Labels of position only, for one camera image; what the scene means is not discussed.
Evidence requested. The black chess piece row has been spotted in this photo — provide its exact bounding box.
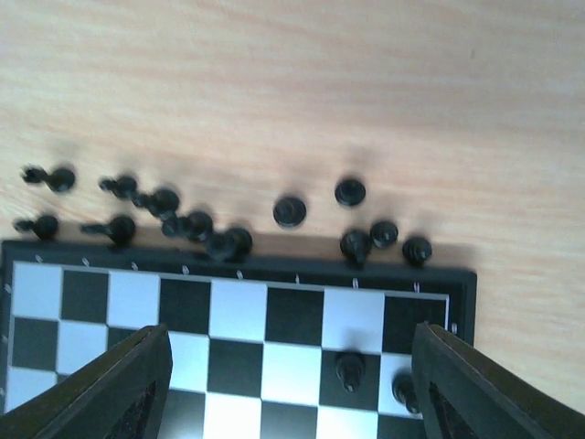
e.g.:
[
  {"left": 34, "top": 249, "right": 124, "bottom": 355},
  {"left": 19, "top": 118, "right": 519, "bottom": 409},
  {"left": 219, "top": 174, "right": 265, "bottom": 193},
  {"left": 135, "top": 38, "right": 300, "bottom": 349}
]
[{"left": 12, "top": 165, "right": 433, "bottom": 269}]

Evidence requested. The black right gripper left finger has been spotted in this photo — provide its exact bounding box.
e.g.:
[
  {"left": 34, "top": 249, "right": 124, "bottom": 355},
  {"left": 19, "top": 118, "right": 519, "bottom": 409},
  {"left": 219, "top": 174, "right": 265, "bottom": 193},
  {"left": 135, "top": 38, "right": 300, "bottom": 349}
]
[{"left": 1, "top": 324, "right": 173, "bottom": 438}]

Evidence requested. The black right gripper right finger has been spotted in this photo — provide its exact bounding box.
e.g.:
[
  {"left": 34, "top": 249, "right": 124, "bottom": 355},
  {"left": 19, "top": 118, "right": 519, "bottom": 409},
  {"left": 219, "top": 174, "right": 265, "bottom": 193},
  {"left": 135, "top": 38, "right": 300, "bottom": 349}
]
[{"left": 412, "top": 323, "right": 584, "bottom": 438}]

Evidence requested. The black pawn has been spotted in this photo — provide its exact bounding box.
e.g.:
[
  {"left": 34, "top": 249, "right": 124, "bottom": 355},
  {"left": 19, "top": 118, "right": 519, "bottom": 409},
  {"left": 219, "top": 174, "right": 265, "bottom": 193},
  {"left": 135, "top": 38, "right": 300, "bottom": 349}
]
[
  {"left": 392, "top": 371, "right": 420, "bottom": 415},
  {"left": 335, "top": 351, "right": 366, "bottom": 393}
]

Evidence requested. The black white chessboard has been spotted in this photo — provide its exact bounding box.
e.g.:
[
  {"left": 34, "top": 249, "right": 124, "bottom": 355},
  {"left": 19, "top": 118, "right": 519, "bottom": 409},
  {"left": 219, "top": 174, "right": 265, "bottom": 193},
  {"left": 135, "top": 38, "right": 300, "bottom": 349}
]
[{"left": 1, "top": 241, "right": 477, "bottom": 438}]

